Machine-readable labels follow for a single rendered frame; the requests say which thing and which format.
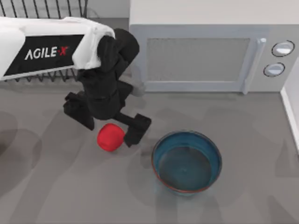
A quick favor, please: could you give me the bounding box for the red ball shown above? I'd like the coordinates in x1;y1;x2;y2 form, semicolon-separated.
97;123;125;153

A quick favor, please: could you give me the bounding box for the blue bowl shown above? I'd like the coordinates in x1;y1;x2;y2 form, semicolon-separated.
151;130;223;198

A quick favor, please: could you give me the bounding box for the microwave oven door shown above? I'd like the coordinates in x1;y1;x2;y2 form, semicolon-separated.
129;24;270;94

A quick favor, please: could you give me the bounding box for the pale microwave oven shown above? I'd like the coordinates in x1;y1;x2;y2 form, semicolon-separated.
128;0;299;95

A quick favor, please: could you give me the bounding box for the small microwave knob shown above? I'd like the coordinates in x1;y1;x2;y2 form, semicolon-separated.
263;62;286;77

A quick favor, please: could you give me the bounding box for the large microwave knob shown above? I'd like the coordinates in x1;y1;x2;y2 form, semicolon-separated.
271;40;296;57

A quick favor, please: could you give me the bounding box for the black wire rack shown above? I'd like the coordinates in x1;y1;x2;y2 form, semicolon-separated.
0;0;89;83

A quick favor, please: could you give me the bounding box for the microwave door handle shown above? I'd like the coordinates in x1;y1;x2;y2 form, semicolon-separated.
242;38;267;95

